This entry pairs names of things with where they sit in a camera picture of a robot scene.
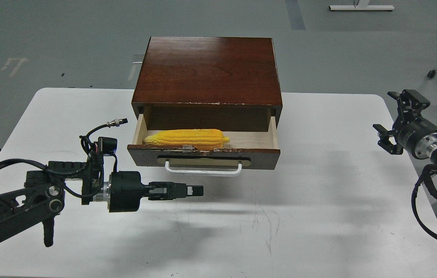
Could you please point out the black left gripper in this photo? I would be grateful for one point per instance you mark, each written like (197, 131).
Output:
(127, 189)

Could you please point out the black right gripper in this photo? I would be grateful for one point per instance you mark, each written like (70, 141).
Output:
(415, 134)

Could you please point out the yellow corn cob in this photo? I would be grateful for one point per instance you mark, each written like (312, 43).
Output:
(202, 139)

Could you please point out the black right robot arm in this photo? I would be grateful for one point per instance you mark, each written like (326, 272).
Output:
(425, 179)

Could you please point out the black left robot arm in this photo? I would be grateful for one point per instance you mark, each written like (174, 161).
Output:
(43, 195)

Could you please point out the dark red wooden cabinet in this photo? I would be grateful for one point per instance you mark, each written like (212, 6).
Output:
(228, 83)

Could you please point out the wooden drawer with white handle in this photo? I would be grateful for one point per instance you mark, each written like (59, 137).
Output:
(245, 150)

